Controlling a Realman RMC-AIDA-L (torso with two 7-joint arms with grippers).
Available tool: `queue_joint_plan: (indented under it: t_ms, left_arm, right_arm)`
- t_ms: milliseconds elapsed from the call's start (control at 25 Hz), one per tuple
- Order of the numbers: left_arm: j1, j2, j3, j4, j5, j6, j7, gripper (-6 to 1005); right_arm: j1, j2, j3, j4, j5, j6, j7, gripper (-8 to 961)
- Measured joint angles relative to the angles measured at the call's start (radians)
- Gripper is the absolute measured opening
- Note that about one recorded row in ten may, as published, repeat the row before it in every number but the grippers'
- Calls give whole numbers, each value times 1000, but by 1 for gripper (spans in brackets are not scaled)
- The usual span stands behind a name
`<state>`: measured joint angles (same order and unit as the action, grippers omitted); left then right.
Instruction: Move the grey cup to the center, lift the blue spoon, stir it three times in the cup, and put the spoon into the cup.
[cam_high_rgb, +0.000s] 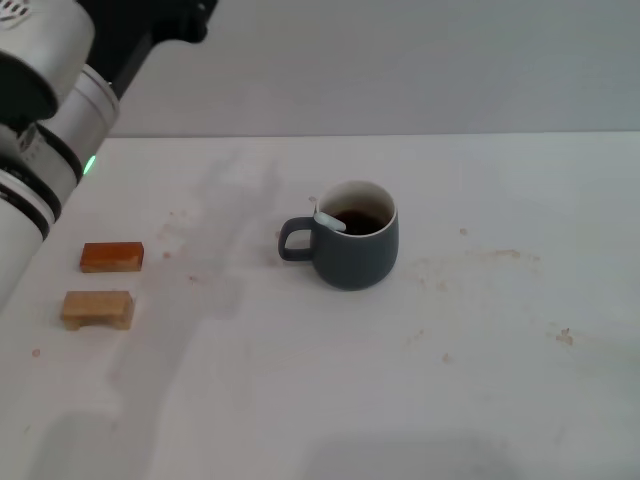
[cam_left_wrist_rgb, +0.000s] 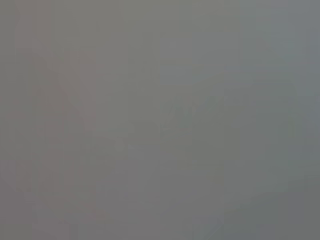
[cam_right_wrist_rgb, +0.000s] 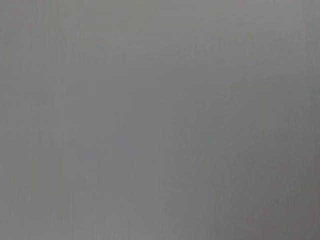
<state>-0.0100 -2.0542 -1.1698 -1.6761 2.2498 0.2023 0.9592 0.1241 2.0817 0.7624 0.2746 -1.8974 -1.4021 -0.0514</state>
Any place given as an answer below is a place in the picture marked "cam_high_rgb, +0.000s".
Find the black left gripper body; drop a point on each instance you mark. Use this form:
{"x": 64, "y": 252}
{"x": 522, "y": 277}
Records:
{"x": 165, "y": 20}

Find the dark grey ceramic mug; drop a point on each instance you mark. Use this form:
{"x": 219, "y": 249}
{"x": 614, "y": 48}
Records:
{"x": 355, "y": 260}

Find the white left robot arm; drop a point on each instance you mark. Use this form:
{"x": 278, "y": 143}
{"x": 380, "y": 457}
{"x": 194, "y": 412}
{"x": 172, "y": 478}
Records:
{"x": 55, "y": 45}

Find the orange stained wooden block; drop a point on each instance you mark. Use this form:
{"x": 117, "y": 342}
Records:
{"x": 111, "y": 255}

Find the dark coffee liquid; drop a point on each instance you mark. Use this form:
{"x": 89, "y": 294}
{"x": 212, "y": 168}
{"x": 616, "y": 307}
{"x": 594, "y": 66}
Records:
{"x": 362, "y": 221}

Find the light notched wooden block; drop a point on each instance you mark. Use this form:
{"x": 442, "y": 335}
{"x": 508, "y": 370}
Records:
{"x": 95, "y": 305}

